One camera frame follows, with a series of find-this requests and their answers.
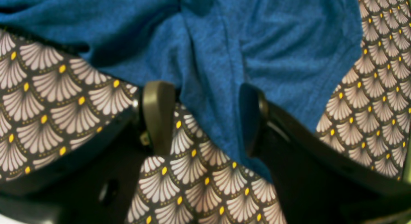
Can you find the blue T-shirt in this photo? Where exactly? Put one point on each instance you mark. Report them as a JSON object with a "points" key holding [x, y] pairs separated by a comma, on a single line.
{"points": [[295, 51]]}

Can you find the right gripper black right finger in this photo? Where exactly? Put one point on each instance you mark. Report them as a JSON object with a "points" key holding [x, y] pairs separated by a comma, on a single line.
{"points": [[314, 184]]}

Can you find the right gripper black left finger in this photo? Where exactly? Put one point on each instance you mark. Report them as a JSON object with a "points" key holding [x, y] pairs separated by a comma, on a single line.
{"points": [[95, 184]]}

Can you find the fan-patterned tablecloth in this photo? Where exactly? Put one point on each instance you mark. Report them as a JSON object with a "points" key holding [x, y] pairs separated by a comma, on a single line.
{"points": [[53, 103]]}

